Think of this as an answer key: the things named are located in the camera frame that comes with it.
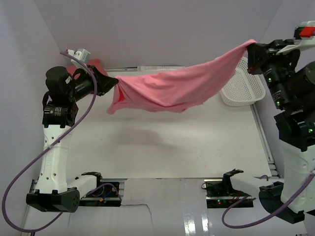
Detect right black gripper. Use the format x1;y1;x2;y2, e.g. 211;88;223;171
245;38;297;108

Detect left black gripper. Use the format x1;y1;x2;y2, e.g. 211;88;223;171
67;64;119;101

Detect pink t-shirt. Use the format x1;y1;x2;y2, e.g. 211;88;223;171
107;39;255;115

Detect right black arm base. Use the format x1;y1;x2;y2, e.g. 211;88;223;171
201;178;247;209

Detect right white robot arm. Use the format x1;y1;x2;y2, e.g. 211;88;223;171
221;39;315;224

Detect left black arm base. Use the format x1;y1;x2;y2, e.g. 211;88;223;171
79;185;121;207

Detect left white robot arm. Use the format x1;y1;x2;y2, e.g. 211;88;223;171
26;66;118;213

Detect coral folded t-shirt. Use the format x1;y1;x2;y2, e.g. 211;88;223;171
66;59;108;76

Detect white plastic basket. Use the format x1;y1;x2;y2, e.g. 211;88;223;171
220;57;266;107

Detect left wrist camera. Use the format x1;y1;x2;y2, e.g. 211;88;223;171
67;49;91;63

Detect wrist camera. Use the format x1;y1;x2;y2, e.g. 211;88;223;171
67;49;91;63
293;21;315;40

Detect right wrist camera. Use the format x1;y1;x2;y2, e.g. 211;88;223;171
293;21;315;40

